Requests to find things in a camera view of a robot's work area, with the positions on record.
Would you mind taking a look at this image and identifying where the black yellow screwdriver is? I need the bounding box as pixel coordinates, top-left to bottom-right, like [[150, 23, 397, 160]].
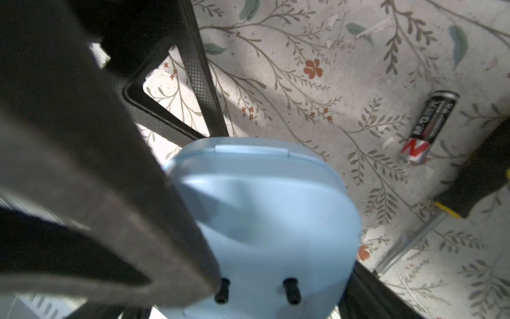
[[373, 119, 509, 276]]

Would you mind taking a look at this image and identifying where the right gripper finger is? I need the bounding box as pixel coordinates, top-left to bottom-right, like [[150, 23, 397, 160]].
[[338, 262, 422, 319]]

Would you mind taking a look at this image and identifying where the light blue alarm clock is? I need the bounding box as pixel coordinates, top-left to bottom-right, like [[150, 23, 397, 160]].
[[160, 138, 362, 318]]

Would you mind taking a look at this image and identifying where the black red AA battery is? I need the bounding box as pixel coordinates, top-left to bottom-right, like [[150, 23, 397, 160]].
[[401, 90, 460, 165]]

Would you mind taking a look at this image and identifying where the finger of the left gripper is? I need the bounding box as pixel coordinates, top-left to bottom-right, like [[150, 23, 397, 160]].
[[1, 1, 221, 307], [68, 0, 228, 147]]

